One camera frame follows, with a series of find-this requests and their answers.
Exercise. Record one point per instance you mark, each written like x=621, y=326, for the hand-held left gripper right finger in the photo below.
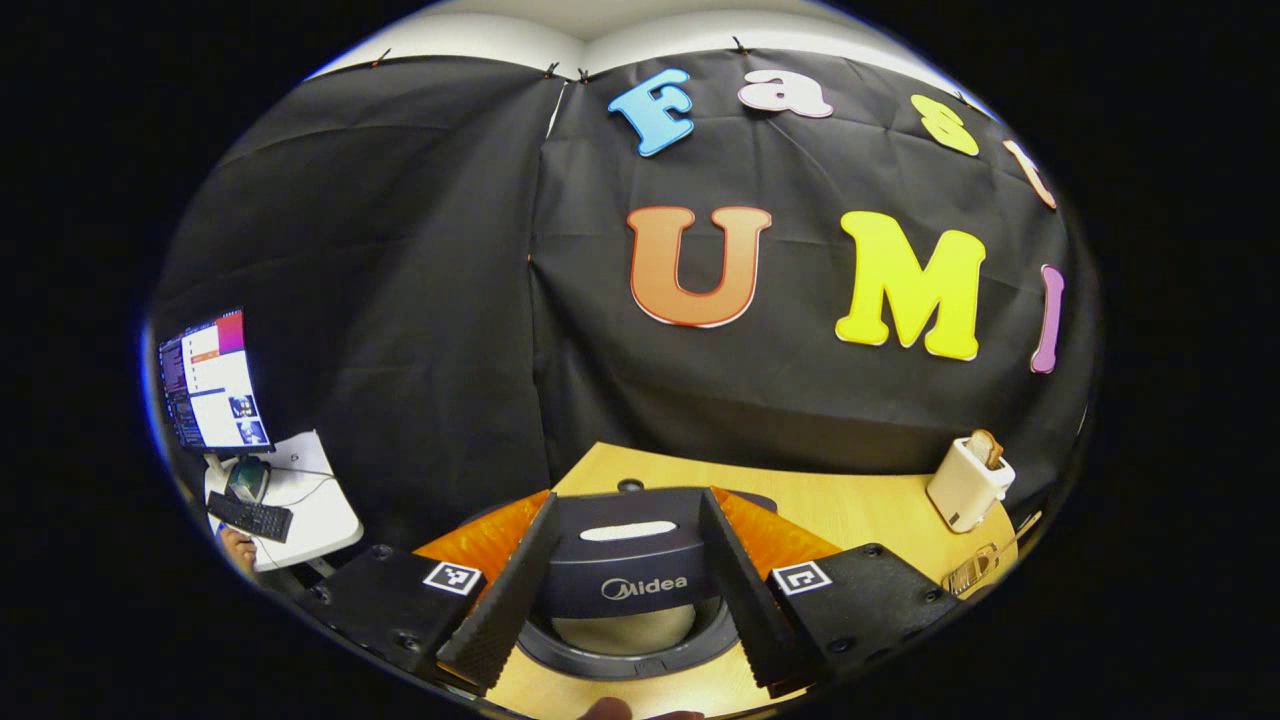
x=745, y=600

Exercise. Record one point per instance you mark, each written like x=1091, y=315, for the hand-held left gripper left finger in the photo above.
x=515, y=600

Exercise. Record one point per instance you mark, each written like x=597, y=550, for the dark grey rice cooker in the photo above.
x=630, y=560

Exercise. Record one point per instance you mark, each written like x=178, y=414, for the wooden spoon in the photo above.
x=1022, y=525

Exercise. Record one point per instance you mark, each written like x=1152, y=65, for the white side table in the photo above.
x=310, y=500

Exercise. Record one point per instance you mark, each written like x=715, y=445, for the white toaster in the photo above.
x=965, y=490

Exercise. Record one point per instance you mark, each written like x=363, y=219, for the black keyboard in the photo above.
x=250, y=517

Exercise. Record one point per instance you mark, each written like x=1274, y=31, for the toasted bread slice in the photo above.
x=987, y=447

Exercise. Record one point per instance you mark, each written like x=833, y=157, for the computer monitor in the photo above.
x=215, y=380

